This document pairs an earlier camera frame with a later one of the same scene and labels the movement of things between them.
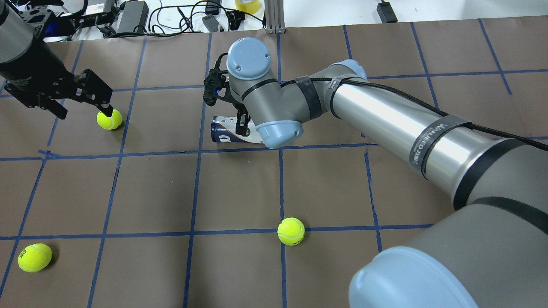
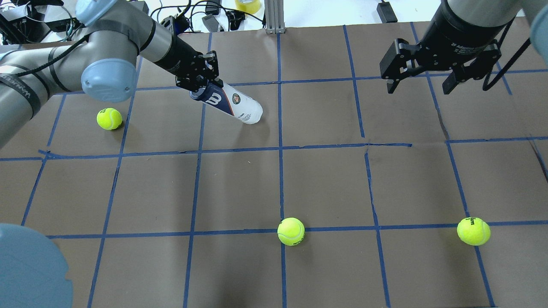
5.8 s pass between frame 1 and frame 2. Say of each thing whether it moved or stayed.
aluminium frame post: stayed
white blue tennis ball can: moved
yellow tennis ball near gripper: stayed
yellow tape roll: stayed
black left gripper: moved
